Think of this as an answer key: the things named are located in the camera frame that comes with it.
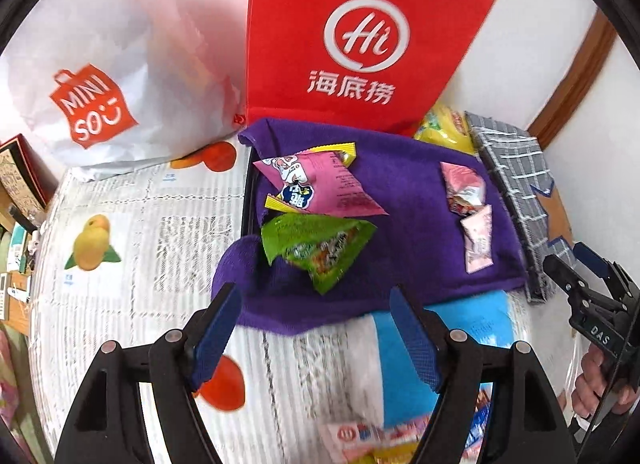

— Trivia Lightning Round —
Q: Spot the green snack packet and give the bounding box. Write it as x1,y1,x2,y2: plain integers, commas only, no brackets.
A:
260,213,378,295

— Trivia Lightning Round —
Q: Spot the right hand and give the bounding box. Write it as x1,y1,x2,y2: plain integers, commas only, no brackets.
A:
572,344,639,418

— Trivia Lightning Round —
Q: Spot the light pink flat packet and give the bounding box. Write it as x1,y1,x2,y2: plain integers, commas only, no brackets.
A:
461,204,494,273

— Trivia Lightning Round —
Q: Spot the blue tissue pack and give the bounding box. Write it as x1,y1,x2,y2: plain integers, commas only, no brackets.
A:
372,291,514,428

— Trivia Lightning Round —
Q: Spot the purple towel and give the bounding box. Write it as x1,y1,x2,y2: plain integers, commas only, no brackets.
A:
212,117,526,335

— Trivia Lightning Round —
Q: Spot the wooden side table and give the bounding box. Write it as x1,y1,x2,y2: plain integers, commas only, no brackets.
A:
1,271,32,336

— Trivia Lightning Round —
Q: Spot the pink wrapped candy packet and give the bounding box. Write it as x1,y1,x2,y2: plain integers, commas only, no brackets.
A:
440,162,486,217

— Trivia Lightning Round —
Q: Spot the grey checked fabric bag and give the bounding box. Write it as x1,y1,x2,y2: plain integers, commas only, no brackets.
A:
465,112,575,303

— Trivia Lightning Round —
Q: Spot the fruit print tablecloth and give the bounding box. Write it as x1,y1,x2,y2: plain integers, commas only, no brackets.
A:
28,140,584,464

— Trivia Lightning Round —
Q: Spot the white pink snack packet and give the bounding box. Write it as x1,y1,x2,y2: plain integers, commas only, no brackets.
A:
318,415,430,463

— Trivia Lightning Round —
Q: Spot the yellow snack bag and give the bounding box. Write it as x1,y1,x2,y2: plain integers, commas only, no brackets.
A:
413,102,476,155

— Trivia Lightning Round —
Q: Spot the framed picture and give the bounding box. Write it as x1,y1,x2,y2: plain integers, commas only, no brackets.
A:
1,134,58,224

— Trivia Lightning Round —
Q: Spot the pink rabbit snack packet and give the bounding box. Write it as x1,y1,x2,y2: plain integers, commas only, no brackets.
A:
254,143,387,218

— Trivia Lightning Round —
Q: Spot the red paper shopping bag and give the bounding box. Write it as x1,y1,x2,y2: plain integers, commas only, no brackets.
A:
246,0,496,136

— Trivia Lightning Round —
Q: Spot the white plastic Miniso bag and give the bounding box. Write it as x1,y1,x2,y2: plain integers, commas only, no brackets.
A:
1,0,239,180

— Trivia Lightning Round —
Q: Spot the brown wooden door frame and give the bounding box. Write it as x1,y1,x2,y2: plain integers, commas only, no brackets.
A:
527,9,617,150

